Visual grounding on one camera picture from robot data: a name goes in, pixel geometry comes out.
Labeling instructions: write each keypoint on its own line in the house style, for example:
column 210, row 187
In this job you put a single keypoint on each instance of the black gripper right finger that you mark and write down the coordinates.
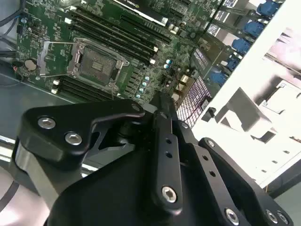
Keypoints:
column 218, row 188

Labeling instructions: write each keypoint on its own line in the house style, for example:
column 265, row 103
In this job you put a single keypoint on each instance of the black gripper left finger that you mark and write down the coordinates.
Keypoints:
column 58, row 127

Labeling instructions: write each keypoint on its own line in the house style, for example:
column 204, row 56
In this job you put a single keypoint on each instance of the silver CPU plate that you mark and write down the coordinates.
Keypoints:
column 285, row 97

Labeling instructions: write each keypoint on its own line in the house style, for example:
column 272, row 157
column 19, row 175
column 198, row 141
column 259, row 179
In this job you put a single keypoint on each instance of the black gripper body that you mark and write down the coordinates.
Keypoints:
column 113, row 195

